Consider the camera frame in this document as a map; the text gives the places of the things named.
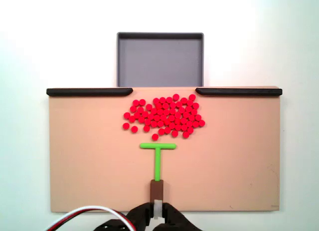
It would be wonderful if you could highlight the green T tool brown handle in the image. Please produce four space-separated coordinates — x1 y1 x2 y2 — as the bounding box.
139 142 177 203

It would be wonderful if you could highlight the beige flat board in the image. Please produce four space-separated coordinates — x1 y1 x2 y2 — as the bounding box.
48 85 282 213

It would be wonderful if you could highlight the grey square tray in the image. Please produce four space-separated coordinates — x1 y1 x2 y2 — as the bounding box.
116 31 205 88

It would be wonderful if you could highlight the white red black servo cable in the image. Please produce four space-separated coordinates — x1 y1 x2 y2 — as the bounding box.
45 205 137 231

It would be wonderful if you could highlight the black rail strip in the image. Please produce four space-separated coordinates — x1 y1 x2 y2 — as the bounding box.
46 88 134 97
195 87 283 96

